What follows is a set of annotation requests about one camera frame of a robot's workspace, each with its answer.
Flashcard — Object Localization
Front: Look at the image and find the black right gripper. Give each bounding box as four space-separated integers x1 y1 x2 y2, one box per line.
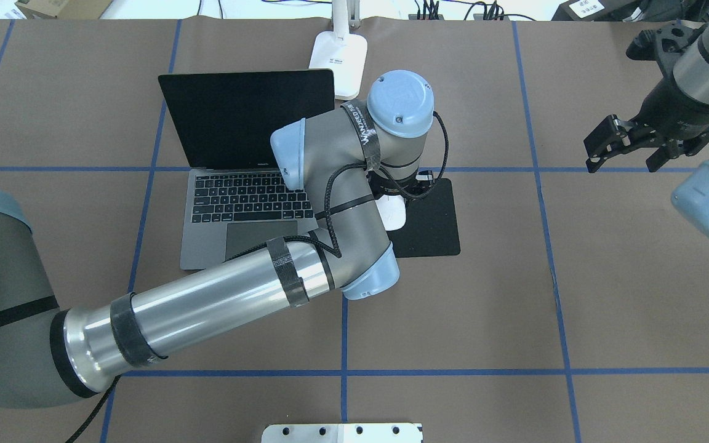
583 79 709 174

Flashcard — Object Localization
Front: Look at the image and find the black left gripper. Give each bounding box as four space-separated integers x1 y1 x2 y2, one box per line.
368 169 434 200

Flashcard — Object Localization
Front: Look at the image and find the white computer mouse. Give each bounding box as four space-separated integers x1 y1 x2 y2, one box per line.
376 194 406 232

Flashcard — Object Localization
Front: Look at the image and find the black mouse pad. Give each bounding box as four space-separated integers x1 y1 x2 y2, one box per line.
388 178 461 258

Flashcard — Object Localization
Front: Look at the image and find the grey laptop computer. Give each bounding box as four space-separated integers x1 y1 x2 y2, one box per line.
158 68 335 270

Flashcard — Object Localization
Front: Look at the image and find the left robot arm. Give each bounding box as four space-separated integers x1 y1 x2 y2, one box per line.
0 70 434 409

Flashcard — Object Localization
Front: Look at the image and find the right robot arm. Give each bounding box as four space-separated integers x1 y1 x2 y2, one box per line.
583 23 709 238

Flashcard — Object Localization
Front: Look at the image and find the white desk lamp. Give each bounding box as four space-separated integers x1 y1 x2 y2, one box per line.
308 1 367 101

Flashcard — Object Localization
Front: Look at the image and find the black device with label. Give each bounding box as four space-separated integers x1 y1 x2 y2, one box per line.
551 1 644 22

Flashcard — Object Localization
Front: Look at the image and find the cardboard box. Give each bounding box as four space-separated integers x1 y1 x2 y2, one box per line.
14 0 113 20

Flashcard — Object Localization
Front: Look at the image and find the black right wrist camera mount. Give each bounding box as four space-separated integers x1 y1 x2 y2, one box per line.
625 23 705 68

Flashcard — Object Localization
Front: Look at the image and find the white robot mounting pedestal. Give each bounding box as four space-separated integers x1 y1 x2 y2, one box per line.
261 423 424 442

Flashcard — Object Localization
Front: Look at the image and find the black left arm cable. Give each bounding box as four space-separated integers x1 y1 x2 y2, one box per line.
62 111 449 443

